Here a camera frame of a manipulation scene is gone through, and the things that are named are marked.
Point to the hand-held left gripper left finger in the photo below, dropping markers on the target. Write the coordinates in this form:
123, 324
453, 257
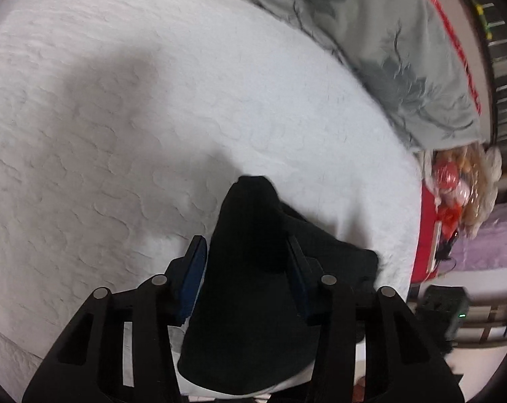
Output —
192, 281

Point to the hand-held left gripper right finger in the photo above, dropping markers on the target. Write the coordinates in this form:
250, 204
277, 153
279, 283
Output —
299, 285

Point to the black pants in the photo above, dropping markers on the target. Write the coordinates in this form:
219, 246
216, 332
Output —
253, 281

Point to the red sheet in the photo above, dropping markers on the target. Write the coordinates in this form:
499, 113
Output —
423, 235

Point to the white power strip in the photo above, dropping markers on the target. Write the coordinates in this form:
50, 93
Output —
437, 245

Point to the black device with green light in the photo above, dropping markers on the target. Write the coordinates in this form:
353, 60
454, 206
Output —
442, 310

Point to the white textured blanket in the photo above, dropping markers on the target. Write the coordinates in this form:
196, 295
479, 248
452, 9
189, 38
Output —
152, 113

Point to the stuffed toys in plastic bag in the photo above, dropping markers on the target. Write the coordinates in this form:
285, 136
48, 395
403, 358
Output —
467, 184

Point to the purple cloth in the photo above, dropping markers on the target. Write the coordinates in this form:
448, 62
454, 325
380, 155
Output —
492, 239

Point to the grey floral pillow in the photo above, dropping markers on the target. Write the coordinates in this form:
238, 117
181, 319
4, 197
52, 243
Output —
362, 29

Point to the red patterned quilt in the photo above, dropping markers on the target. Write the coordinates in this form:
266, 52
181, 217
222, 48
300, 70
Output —
450, 33

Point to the window railing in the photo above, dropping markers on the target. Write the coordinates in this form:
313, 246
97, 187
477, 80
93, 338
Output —
505, 50

